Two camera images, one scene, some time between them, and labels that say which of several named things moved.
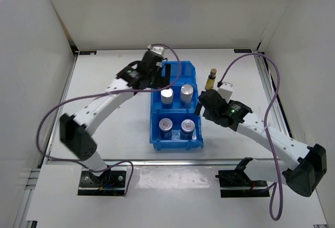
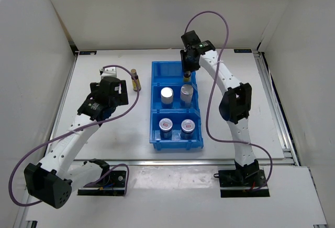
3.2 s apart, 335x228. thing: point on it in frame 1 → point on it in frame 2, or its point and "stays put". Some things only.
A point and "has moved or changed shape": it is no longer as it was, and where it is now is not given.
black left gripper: x=160 y=81 → x=122 y=98
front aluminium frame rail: x=190 y=162 stays put
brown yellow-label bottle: x=209 y=83 has moved or changed shape
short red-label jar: x=187 y=127 stays put
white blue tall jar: x=167 y=98 stays put
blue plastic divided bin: x=174 y=125 stays put
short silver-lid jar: x=165 y=126 stays put
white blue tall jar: x=186 y=93 stays put
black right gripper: x=198 y=109 → x=188 y=67
